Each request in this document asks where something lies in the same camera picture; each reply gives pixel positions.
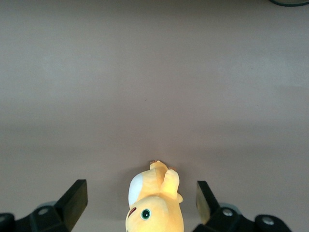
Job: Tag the dark round rimmed object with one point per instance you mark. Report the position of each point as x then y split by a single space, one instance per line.
289 2

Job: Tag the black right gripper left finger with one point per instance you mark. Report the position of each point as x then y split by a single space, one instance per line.
72 205

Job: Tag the yellow plush toy animal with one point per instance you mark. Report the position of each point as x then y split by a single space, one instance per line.
154 207

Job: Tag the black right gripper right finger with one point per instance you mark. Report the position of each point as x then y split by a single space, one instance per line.
207 203

